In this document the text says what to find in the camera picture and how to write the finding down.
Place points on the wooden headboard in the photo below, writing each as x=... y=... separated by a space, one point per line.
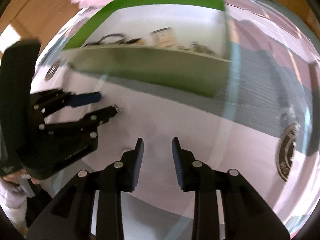
x=40 y=19

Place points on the black wrist watch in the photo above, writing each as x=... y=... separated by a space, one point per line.
x=92 y=44

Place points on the plaid bed sheet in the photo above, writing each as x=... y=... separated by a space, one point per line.
x=264 y=123

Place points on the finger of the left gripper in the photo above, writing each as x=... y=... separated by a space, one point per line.
x=50 y=101
x=84 y=128

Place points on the green cardboard box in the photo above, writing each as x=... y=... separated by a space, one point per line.
x=199 y=64

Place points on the person's left hand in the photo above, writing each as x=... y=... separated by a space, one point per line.
x=14 y=177

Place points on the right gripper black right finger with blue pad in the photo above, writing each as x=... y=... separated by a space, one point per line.
x=246 y=214

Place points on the white wrist watch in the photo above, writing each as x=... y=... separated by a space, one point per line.
x=164 y=38

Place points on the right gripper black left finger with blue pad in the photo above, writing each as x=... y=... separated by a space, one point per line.
x=69 y=214

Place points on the silver bangle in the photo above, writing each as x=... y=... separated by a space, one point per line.
x=116 y=38

